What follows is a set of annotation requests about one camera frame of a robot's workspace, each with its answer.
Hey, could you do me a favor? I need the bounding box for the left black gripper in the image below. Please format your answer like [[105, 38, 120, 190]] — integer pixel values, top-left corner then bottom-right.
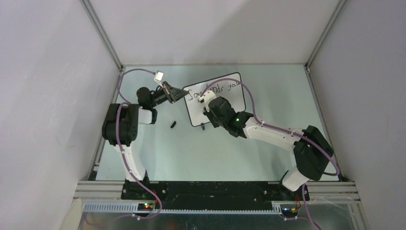
[[149, 81, 188, 108]]

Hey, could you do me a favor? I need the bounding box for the black framed whiteboard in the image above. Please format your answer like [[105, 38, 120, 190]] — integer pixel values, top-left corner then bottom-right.
[[182, 72, 246, 127]]

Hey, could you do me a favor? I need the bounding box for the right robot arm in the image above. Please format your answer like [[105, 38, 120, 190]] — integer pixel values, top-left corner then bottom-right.
[[198, 95, 334, 200]]

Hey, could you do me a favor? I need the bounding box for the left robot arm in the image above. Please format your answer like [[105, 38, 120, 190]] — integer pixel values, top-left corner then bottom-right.
[[101, 81, 189, 200]]

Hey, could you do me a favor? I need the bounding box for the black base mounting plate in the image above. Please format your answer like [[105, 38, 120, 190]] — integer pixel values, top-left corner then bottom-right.
[[121, 180, 310, 211]]

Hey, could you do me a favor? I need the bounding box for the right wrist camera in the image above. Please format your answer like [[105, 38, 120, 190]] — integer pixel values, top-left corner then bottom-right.
[[197, 90, 217, 113]]

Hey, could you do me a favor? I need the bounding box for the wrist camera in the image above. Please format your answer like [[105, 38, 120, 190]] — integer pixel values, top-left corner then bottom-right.
[[197, 90, 217, 113], [154, 70, 164, 85]]

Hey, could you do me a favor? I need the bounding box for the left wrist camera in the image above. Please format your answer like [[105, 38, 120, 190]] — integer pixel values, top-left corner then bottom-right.
[[154, 70, 164, 85]]

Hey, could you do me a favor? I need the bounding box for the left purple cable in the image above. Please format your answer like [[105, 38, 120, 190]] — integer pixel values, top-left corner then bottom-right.
[[115, 68, 163, 221]]

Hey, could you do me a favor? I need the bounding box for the aluminium frame rail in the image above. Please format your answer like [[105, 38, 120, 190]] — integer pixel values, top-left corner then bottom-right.
[[74, 181, 361, 215]]

